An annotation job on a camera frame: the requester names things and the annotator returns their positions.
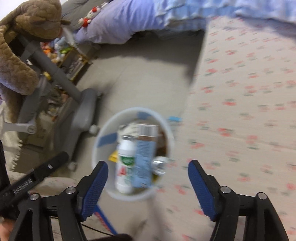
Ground yellow snack wrapper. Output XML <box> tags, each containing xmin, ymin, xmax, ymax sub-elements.
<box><xmin>108</xmin><ymin>150</ymin><xmax>118</xmax><ymax>163</ymax></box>

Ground white pecan kernels bag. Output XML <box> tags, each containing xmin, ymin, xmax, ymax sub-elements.
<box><xmin>151</xmin><ymin>156</ymin><xmax>169</xmax><ymax>176</ymax></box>

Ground light blue carton box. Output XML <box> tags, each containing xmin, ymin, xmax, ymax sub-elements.
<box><xmin>132</xmin><ymin>124</ymin><xmax>159</xmax><ymax>189</ymax></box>

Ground white round trash bin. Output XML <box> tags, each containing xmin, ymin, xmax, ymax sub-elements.
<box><xmin>91</xmin><ymin>107</ymin><xmax>175</xmax><ymax>202</ymax></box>

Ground person's left hand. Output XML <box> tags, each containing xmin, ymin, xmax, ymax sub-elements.
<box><xmin>0</xmin><ymin>217</ymin><xmax>16</xmax><ymax>241</ymax></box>

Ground cherry pattern table cloth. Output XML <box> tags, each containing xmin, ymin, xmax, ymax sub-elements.
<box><xmin>138</xmin><ymin>16</ymin><xmax>295</xmax><ymax>240</ymax></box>

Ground grey chair base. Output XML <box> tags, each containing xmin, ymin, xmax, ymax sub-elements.
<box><xmin>1</xmin><ymin>37</ymin><xmax>99</xmax><ymax>171</ymax></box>

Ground wooden toy shelf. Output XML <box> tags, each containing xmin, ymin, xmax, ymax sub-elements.
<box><xmin>40</xmin><ymin>37</ymin><xmax>92</xmax><ymax>83</ymax></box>

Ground brown plush coat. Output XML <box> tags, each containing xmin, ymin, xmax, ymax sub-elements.
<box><xmin>1</xmin><ymin>0</ymin><xmax>70</xmax><ymax>123</ymax></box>

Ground red white plush toy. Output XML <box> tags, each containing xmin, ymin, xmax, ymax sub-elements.
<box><xmin>78</xmin><ymin>6</ymin><xmax>101</xmax><ymax>28</ymax></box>

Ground lavender bed sheet mattress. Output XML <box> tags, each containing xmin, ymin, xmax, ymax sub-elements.
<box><xmin>74</xmin><ymin>1</ymin><xmax>165</xmax><ymax>45</ymax></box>

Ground blue plaid folded quilt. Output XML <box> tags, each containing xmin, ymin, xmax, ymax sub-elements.
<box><xmin>154</xmin><ymin>0</ymin><xmax>295</xmax><ymax>31</ymax></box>

